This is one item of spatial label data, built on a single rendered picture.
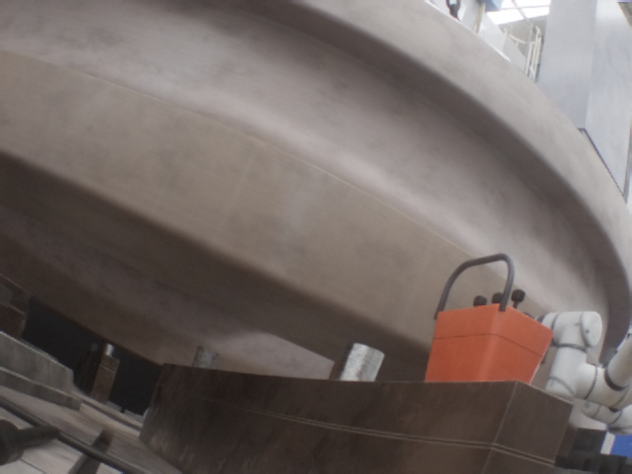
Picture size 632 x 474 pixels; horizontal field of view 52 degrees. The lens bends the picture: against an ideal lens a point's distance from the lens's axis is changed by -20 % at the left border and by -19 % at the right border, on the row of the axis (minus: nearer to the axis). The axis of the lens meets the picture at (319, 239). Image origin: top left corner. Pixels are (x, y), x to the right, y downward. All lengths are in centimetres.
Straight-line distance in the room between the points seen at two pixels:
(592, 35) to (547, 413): 632
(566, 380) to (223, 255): 82
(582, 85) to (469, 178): 479
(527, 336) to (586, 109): 552
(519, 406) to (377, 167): 105
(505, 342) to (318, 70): 104
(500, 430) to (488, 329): 21
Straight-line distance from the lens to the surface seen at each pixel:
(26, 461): 104
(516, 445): 101
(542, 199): 235
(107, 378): 521
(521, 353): 115
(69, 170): 164
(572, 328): 170
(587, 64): 695
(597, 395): 172
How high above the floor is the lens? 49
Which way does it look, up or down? 17 degrees up
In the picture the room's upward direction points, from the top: 21 degrees clockwise
